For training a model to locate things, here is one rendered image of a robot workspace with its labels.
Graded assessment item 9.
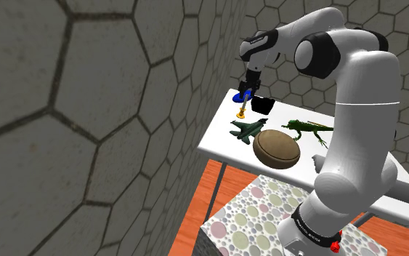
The blue round dish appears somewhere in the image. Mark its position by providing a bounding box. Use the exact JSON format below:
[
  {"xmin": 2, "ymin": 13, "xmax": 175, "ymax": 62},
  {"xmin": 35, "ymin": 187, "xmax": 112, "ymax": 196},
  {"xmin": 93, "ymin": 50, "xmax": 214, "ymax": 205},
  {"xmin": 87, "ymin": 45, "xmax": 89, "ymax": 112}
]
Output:
[{"xmin": 232, "ymin": 89, "xmax": 256, "ymax": 103}]

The brown round cushion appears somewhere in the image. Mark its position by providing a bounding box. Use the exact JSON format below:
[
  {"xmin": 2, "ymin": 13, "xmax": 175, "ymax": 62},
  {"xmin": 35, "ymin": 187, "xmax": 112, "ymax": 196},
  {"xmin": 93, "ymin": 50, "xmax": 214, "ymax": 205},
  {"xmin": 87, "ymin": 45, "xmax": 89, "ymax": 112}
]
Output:
[{"xmin": 252, "ymin": 129, "xmax": 301, "ymax": 170}]

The green lizard figure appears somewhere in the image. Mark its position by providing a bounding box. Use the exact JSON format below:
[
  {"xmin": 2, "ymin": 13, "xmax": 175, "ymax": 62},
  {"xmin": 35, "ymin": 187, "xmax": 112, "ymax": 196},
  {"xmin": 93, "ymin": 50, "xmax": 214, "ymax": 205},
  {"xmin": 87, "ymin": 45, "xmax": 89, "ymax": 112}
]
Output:
[{"xmin": 281, "ymin": 119, "xmax": 335, "ymax": 150}]

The yellow handled tool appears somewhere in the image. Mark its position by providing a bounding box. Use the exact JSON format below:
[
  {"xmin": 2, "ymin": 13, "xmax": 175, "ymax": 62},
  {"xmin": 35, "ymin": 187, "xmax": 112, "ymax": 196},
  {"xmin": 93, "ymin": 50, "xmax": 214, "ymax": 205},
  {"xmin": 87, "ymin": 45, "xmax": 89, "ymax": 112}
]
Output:
[{"xmin": 235, "ymin": 93, "xmax": 250, "ymax": 119}]

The dark green toy jet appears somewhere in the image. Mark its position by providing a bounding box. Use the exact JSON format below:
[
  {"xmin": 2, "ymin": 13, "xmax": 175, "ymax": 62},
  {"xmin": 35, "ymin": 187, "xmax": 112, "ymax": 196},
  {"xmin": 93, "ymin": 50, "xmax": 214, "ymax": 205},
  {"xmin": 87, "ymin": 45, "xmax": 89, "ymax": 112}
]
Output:
[{"xmin": 229, "ymin": 118, "xmax": 269, "ymax": 146}]

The white table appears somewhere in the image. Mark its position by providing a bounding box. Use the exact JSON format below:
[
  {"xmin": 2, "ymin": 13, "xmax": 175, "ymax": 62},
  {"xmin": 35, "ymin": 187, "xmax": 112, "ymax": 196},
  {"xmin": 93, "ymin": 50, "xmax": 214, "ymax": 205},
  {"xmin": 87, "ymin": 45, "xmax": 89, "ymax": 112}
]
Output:
[{"xmin": 196, "ymin": 88, "xmax": 409, "ymax": 236}]

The black box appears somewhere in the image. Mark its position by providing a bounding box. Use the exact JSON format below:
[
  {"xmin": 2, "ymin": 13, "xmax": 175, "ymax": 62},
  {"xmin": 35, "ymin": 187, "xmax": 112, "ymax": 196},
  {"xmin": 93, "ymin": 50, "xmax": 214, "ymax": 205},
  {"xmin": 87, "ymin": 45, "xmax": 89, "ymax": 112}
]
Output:
[{"xmin": 251, "ymin": 95, "xmax": 276, "ymax": 116}]

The patterned robot stand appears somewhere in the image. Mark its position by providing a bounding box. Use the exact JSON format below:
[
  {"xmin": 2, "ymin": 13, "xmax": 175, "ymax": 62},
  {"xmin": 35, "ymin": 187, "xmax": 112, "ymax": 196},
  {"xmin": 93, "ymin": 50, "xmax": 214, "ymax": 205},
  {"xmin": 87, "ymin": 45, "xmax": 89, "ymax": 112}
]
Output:
[{"xmin": 196, "ymin": 174, "xmax": 389, "ymax": 256}]

